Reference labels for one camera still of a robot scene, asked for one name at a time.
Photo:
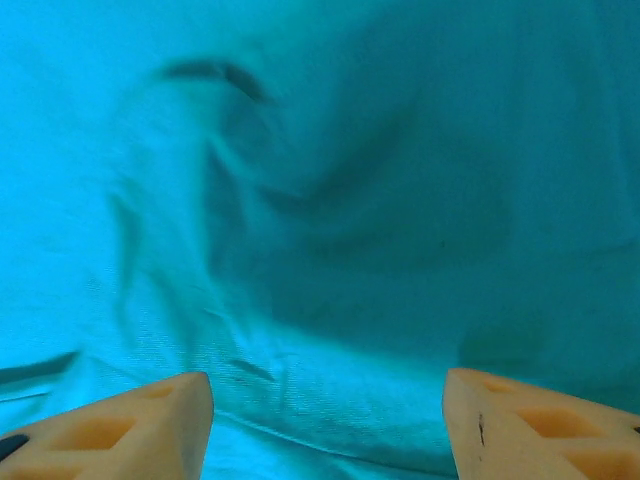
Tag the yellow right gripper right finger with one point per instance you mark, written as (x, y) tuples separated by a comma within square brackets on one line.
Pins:
[(500, 450)]

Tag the teal t-shirt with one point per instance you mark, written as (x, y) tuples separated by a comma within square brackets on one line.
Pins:
[(320, 200)]

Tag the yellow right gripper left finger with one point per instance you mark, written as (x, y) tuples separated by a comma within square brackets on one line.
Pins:
[(165, 440)]

